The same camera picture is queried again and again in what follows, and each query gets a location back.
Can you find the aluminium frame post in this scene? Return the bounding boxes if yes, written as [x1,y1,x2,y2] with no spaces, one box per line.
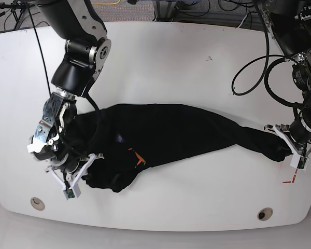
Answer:
[152,1,177,22]

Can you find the white power strip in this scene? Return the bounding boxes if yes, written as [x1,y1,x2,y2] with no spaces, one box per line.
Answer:
[300,6,311,21]

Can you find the red tape rectangle marking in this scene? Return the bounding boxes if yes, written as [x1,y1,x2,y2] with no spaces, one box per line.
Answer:
[281,168,299,184]

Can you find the black T-shirt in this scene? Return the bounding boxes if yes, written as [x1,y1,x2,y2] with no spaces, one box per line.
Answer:
[65,104,291,192]

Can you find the right table cable grommet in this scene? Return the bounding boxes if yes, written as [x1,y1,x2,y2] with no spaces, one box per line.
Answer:
[257,207,273,221]

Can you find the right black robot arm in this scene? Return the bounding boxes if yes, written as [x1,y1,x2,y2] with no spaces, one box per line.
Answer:
[27,1,111,198]

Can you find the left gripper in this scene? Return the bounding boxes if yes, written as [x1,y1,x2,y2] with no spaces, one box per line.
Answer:
[264,118,311,156]

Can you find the black tripod stand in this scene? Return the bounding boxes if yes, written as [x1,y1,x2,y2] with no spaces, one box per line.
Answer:
[0,1,40,31]

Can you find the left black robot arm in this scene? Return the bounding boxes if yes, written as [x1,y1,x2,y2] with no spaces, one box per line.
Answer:
[241,1,311,155]

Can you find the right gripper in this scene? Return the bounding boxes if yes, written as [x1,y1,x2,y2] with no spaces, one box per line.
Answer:
[45,153,104,191]

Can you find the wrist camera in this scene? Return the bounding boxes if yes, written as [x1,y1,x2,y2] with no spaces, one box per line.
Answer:
[290,154,309,171]
[63,185,81,200]

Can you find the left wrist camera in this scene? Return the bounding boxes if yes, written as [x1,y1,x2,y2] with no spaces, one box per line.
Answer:
[290,154,309,171]

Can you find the yellow cable on floor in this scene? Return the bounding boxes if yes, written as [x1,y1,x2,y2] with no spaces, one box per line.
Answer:
[93,0,121,6]

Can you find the left table cable grommet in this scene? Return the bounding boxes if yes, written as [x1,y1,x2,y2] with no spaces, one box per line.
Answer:
[30,197,45,211]

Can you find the table cable grommet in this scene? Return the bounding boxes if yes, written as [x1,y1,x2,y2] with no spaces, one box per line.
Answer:
[30,197,45,211]
[257,207,273,221]

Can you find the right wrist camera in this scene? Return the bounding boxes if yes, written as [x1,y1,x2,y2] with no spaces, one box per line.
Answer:
[63,185,81,200]

